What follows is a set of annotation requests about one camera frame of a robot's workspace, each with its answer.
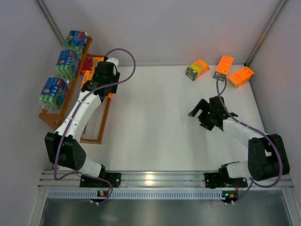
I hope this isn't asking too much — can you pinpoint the orange three-tier wire shelf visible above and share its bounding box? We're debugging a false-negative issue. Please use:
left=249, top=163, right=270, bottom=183
left=39, top=36, right=111, bottom=145

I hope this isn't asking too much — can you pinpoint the purple cable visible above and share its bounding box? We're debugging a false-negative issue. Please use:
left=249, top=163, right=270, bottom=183
left=53, top=48, right=136, bottom=205
left=216, top=75, right=283, bottom=205

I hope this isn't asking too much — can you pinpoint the pink scrubber sponge box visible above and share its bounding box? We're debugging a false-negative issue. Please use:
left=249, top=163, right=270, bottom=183
left=82, top=56, right=104, bottom=71

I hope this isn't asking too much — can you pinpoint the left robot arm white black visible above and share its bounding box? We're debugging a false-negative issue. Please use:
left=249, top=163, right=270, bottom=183
left=45, top=57, right=120, bottom=181

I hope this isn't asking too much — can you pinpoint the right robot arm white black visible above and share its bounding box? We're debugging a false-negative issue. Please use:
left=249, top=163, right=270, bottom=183
left=188, top=96, right=290, bottom=188

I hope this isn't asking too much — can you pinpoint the orange box far right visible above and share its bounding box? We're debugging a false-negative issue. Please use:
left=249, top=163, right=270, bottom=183
left=228, top=66, right=254, bottom=88

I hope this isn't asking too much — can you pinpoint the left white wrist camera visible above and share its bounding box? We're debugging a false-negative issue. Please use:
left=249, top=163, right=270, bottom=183
left=104, top=56, right=119, bottom=72

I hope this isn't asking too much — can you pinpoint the blue green sponge pack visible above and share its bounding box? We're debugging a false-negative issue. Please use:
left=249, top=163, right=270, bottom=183
left=55, top=50, right=79, bottom=80
left=63, top=30, right=87, bottom=55
left=39, top=77, right=69, bottom=110

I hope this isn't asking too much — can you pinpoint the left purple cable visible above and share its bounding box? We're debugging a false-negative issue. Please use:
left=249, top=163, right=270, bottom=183
left=53, top=48, right=136, bottom=205

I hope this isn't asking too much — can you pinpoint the orange green box yellow sponge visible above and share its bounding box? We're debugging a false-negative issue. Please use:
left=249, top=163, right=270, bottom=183
left=185, top=59, right=209, bottom=81

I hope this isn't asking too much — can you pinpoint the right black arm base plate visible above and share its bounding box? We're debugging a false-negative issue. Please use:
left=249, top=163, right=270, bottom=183
left=204, top=172, right=248, bottom=189

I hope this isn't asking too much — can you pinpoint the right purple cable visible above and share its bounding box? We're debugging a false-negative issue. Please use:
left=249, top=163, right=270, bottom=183
left=216, top=75, right=283, bottom=205

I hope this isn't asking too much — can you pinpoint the orange box upright back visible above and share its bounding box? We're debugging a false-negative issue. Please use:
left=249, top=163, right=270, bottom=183
left=213, top=55, right=234, bottom=81

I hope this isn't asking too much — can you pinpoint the aluminium mounting rail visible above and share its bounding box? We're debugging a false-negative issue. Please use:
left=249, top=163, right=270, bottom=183
left=37, top=171, right=294, bottom=189

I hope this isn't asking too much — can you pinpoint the slotted grey cable duct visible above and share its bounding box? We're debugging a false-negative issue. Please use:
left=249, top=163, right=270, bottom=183
left=47, top=189, right=236, bottom=200

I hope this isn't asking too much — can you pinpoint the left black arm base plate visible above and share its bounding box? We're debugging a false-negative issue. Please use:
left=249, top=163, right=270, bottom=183
left=79, top=172, right=121, bottom=188

